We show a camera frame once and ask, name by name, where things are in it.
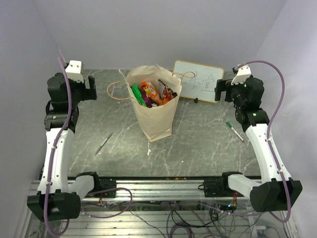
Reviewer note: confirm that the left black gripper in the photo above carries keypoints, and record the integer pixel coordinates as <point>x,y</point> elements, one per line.
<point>87,93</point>

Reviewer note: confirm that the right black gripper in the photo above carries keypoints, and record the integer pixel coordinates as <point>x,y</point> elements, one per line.
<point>223,85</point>

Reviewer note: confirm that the large green Chiaba chips bag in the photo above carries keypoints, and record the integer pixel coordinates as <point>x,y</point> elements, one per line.
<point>138,95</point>

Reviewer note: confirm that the red snack bag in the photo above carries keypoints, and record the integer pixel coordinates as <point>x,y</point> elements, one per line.
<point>165,93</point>

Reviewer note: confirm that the orange mango snack bag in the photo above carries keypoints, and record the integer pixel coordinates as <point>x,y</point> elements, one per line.
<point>151,92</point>

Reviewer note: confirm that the beige paper bag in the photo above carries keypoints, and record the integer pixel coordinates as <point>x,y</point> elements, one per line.
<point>155,122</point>

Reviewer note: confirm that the purple grape candy bag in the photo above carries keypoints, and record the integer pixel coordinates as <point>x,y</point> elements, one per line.
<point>147,101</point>

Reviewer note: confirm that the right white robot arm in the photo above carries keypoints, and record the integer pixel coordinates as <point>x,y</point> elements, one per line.
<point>276,191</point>

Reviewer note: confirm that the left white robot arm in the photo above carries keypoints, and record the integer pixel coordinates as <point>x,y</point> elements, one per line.
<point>56,199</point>

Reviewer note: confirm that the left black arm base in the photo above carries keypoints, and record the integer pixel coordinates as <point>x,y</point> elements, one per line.
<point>103,187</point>

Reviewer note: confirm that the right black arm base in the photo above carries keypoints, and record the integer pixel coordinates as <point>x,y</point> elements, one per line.
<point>216,187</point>

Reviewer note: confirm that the grey pen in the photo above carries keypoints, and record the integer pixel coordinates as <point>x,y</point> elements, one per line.
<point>103,144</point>

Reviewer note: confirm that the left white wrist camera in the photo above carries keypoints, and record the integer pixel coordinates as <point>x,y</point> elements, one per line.
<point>74,71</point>

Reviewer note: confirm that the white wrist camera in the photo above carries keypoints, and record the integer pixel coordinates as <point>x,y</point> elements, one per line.
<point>243,72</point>
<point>74,71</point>

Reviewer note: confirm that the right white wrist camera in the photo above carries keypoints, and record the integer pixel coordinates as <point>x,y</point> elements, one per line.
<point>243,72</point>

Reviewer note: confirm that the whiteboard with wooden frame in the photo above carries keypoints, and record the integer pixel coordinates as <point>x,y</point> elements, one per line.
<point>199,81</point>

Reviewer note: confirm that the aluminium rail frame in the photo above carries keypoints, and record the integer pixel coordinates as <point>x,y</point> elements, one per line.
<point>152,189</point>

